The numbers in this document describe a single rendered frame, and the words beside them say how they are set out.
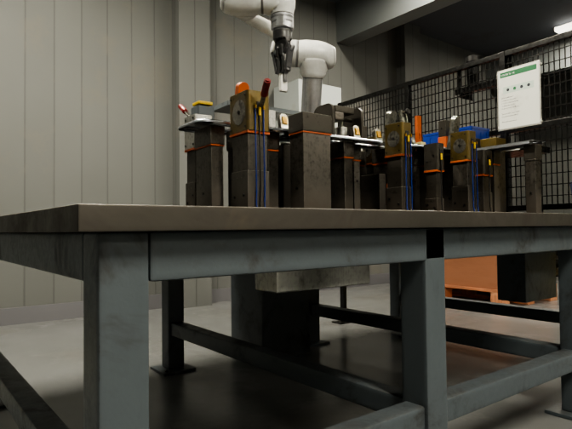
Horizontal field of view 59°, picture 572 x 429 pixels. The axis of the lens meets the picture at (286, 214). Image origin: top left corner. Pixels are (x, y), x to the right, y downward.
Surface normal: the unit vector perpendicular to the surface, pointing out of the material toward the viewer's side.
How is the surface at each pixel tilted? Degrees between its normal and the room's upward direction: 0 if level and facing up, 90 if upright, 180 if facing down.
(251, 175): 90
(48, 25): 90
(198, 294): 90
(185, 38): 90
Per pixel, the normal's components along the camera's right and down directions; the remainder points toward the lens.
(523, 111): -0.82, 0.00
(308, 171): 0.58, -0.03
